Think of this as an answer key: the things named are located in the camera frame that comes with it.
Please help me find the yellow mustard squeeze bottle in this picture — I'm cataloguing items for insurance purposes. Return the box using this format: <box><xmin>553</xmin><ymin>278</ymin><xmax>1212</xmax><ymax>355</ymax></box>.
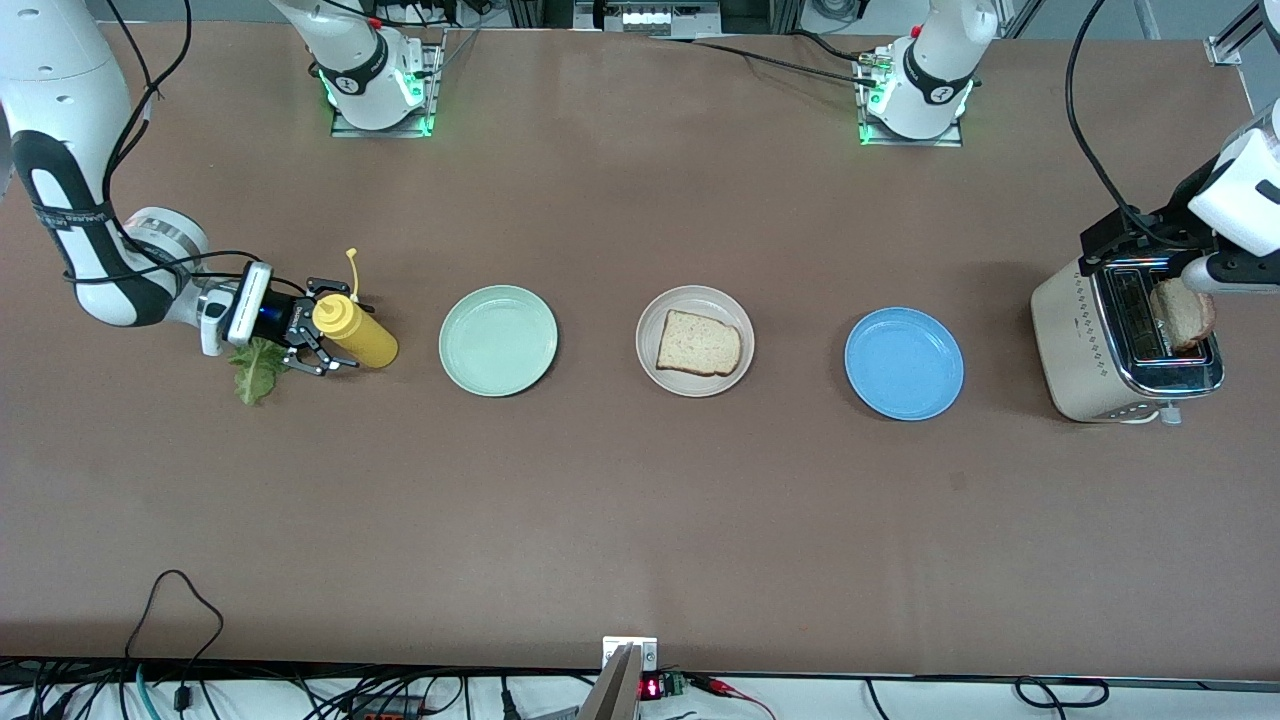
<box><xmin>312</xmin><ymin>248</ymin><xmax>399</xmax><ymax>369</ymax></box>

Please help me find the green lettuce leaf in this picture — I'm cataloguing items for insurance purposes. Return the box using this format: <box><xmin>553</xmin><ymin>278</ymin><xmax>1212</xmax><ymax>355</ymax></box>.
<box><xmin>228</xmin><ymin>335</ymin><xmax>301</xmax><ymax>406</ymax></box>

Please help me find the toasted bread slice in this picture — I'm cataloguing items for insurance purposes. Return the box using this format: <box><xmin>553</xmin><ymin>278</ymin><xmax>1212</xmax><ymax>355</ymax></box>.
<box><xmin>656</xmin><ymin>309</ymin><xmax>744</xmax><ymax>378</ymax></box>
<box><xmin>1149</xmin><ymin>277</ymin><xmax>1218</xmax><ymax>353</ymax></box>

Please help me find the pale green plate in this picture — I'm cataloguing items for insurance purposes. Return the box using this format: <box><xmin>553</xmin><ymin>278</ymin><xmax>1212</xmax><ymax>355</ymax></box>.
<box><xmin>439</xmin><ymin>285</ymin><xmax>559</xmax><ymax>398</ymax></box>

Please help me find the blue plate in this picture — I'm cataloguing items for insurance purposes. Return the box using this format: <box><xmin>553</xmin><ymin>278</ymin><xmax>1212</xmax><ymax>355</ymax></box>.
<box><xmin>844</xmin><ymin>307</ymin><xmax>965</xmax><ymax>422</ymax></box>

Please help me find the beige plate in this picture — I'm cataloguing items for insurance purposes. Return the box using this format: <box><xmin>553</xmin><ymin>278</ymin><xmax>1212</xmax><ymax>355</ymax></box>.
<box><xmin>636</xmin><ymin>285</ymin><xmax>756</xmax><ymax>398</ymax></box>

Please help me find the beige chrome toaster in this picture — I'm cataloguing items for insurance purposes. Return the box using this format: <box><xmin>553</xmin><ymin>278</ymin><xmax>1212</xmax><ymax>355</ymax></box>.
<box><xmin>1030</xmin><ymin>250</ymin><xmax>1226</xmax><ymax>426</ymax></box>

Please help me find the device with white lights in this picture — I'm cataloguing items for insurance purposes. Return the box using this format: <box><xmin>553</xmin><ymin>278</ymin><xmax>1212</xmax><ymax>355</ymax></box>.
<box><xmin>575</xmin><ymin>0</ymin><xmax>721</xmax><ymax>36</ymax></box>

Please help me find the red clip lead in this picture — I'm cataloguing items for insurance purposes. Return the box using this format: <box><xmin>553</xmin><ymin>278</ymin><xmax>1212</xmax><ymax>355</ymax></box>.
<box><xmin>688</xmin><ymin>674</ymin><xmax>776</xmax><ymax>720</ymax></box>

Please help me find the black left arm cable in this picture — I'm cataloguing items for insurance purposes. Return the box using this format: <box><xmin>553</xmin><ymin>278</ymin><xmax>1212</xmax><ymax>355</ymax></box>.
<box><xmin>1065</xmin><ymin>0</ymin><xmax>1216</xmax><ymax>251</ymax></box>

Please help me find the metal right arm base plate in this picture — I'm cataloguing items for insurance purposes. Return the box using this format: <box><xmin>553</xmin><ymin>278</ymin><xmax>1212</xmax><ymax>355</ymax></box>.
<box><xmin>330</xmin><ymin>30</ymin><xmax>442</xmax><ymax>139</ymax></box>

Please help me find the aluminium frame profile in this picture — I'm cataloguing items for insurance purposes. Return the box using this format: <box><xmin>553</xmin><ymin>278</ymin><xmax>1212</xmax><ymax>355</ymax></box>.
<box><xmin>1205</xmin><ymin>0</ymin><xmax>1266</xmax><ymax>66</ymax></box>

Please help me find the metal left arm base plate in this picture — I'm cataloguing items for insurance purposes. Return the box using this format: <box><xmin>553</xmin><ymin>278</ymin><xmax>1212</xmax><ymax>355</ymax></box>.
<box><xmin>858</xmin><ymin>50</ymin><xmax>966</xmax><ymax>148</ymax></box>

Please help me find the short black table cable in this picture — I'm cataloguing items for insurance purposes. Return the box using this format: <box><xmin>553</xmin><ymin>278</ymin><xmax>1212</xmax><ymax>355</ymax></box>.
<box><xmin>788</xmin><ymin>28</ymin><xmax>873</xmax><ymax>65</ymax></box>

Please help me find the long black table cable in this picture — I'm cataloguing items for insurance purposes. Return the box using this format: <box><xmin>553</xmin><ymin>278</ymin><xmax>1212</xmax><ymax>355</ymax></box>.
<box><xmin>648</xmin><ymin>33</ymin><xmax>881</xmax><ymax>89</ymax></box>

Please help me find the black looped cable with plug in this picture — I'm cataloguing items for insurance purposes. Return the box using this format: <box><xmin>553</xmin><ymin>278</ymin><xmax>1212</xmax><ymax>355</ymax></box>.
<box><xmin>125</xmin><ymin>570</ymin><xmax>226</xmax><ymax>716</ymax></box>

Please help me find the black coiled cable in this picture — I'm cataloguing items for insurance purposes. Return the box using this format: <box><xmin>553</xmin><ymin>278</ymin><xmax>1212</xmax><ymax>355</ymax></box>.
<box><xmin>1015</xmin><ymin>677</ymin><xmax>1111</xmax><ymax>711</ymax></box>

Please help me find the grey metal camera bracket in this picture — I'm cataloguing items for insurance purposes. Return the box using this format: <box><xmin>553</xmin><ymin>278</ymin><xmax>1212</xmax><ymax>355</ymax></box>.
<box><xmin>575</xmin><ymin>636</ymin><xmax>659</xmax><ymax>720</ymax></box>

